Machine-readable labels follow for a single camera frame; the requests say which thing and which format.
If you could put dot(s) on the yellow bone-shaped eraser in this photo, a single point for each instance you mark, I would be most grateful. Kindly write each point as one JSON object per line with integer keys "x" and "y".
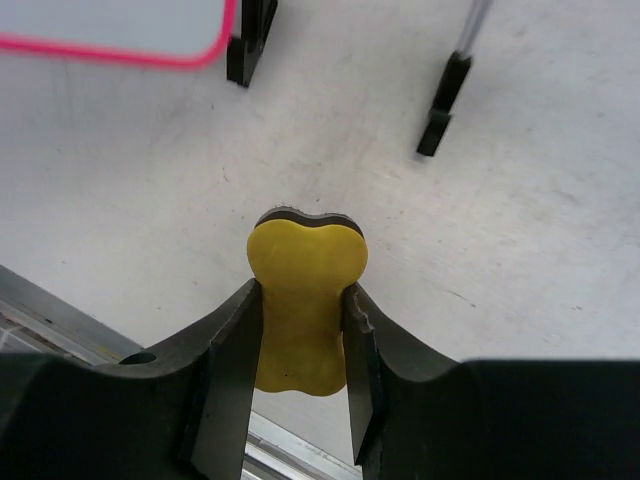
{"x": 304, "y": 263}

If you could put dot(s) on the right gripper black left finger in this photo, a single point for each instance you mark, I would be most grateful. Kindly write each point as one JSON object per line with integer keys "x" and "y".
{"x": 177, "y": 410}

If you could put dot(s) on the pink framed whiteboard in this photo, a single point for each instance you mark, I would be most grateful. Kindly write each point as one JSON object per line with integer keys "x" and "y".
{"x": 162, "y": 33}

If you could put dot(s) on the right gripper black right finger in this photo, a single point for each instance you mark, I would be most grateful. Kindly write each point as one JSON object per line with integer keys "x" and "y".
{"x": 417, "y": 414}

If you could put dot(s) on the wire whiteboard stand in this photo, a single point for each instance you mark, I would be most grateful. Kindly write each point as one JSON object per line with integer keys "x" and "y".
{"x": 246, "y": 48}

